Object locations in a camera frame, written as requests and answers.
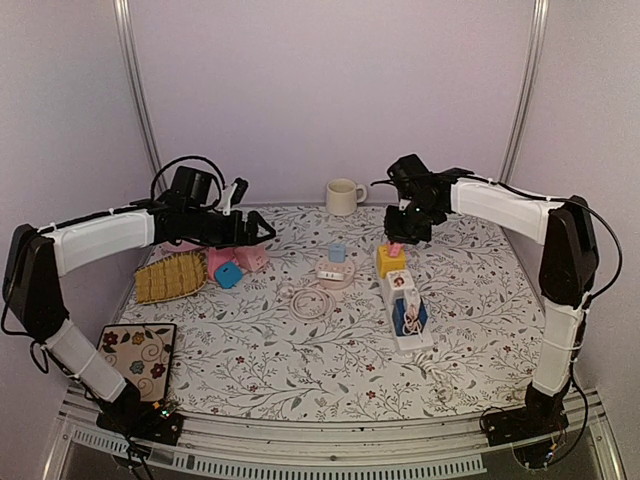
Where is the small pink plug adapter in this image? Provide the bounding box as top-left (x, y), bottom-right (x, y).
top-left (386, 242), bottom-right (403, 258)

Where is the yellow cube socket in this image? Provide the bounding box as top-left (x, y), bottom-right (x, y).
top-left (375, 244), bottom-right (406, 279)

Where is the white cartoon cube socket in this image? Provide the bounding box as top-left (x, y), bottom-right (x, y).
top-left (385, 269), bottom-right (415, 293)

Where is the white power strip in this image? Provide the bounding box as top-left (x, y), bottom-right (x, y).
top-left (382, 270), bottom-right (435, 353)

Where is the dark blue cube socket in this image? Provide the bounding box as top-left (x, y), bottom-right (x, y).
top-left (392, 299), bottom-right (428, 338)

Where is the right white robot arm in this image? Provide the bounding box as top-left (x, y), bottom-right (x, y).
top-left (384, 169), bottom-right (599, 423)

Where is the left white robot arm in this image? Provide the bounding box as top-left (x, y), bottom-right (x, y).
top-left (2, 203), bottom-right (276, 411)

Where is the pink cube socket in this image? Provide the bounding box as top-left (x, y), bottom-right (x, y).
top-left (234, 245), bottom-right (269, 272)

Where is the light blue plug adapter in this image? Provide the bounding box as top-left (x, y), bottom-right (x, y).
top-left (328, 243), bottom-right (346, 263)

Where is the pink round plate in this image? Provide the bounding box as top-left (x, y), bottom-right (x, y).
top-left (161, 241), bottom-right (199, 253)

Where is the blue square adapter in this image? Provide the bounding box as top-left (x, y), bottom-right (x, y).
top-left (214, 261), bottom-right (243, 289)

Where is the woven bamboo tray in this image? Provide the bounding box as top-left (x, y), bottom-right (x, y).
top-left (135, 252), bottom-right (208, 305)

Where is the beige ceramic mug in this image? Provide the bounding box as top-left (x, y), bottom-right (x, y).
top-left (325, 178), bottom-right (368, 217)

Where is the white square adapter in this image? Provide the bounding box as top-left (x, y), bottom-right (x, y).
top-left (316, 270), bottom-right (345, 281)

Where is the pink round power strip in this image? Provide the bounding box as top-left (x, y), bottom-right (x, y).
top-left (315, 259), bottom-right (356, 290)

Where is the floral patterned tray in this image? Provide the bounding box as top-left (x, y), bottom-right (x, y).
top-left (98, 323), bottom-right (177, 402)

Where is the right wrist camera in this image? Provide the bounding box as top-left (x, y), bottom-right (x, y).
top-left (387, 153), bottom-right (432, 186)

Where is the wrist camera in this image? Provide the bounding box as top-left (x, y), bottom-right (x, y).
top-left (387, 153), bottom-right (432, 186)
top-left (171, 166), bottom-right (220, 206)

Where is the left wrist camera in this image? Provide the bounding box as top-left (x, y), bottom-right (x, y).
top-left (171, 166), bottom-right (220, 206)

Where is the white power strip cable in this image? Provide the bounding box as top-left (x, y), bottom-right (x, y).
top-left (414, 351), bottom-right (466, 401)

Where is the front aluminium rail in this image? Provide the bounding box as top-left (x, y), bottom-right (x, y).
top-left (49, 384), bottom-right (616, 476)

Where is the left aluminium frame post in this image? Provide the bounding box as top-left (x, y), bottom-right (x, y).
top-left (113, 0), bottom-right (161, 174)

